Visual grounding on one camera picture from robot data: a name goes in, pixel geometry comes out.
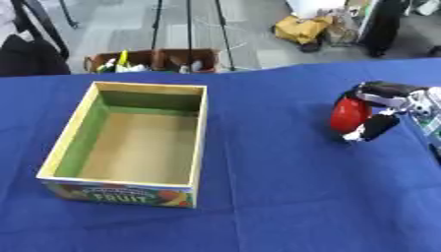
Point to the yellow bag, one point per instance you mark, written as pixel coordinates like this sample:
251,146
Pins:
301,29

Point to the red toy apple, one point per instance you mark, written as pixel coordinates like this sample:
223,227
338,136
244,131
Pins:
348,114

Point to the brown cardboard box with items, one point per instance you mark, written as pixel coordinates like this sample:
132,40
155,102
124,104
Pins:
155,61

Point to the black tripod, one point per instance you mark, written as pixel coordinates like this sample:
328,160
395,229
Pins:
190,32

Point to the tan box with green inside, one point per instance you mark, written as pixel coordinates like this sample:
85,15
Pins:
127,144

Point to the person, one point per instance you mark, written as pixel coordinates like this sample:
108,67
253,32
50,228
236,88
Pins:
383,26

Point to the black chair with dark garment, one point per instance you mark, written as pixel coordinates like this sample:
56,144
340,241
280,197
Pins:
31,49

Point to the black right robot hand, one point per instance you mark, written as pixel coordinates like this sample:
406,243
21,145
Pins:
383,124

